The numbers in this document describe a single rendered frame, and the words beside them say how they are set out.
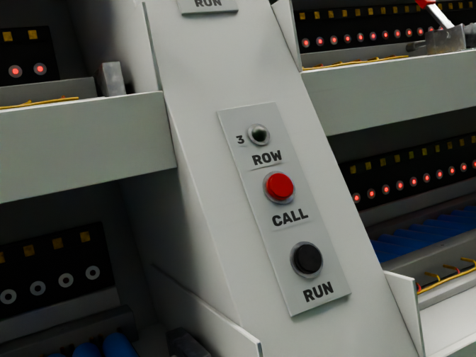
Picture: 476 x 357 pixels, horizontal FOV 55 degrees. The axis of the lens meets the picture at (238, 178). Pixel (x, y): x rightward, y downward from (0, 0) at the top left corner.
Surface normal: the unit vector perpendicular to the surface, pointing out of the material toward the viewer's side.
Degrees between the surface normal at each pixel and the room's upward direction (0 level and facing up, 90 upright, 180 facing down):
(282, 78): 90
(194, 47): 90
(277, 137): 90
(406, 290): 90
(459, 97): 113
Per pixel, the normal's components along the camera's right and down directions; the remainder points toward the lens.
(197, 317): -0.88, 0.20
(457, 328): -0.18, -0.98
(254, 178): 0.33, -0.36
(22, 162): 0.43, 0.02
